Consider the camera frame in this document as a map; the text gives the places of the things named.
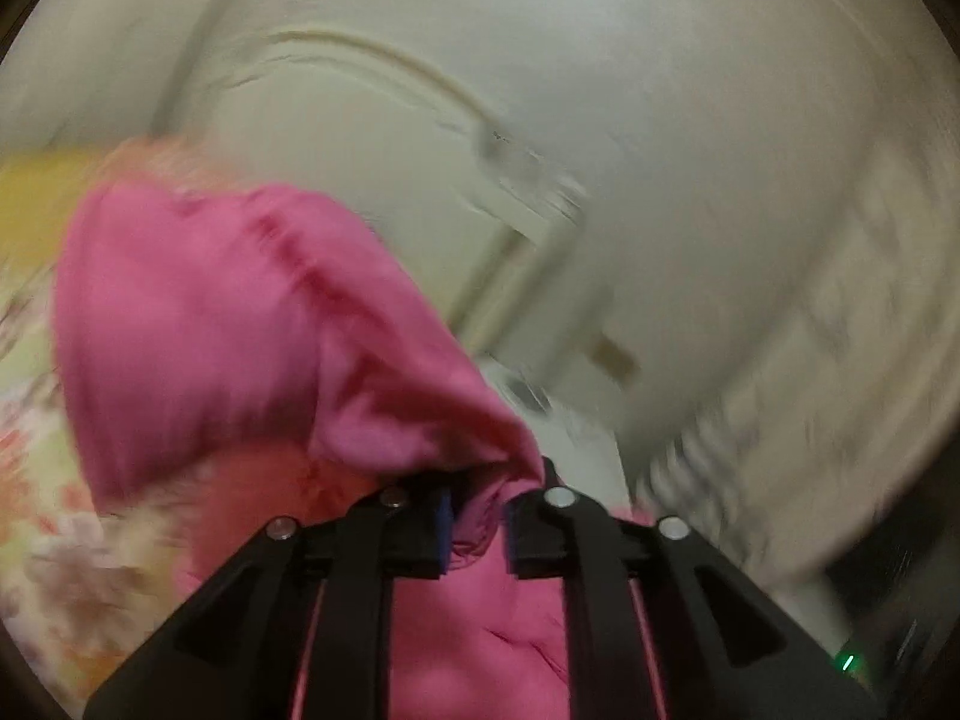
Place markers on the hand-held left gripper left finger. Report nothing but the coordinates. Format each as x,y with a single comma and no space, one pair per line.
420,532

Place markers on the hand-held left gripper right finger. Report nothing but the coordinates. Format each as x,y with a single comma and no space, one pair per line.
536,536

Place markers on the pink garment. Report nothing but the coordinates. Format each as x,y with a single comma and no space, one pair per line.
225,330

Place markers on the striped cloth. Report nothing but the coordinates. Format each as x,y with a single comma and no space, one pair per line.
697,465

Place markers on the cream bed headboard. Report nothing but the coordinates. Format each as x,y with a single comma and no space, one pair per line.
360,180

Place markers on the floral bedsheet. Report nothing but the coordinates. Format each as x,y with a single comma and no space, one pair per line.
45,525

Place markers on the yellow cloth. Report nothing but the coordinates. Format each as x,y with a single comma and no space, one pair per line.
34,202

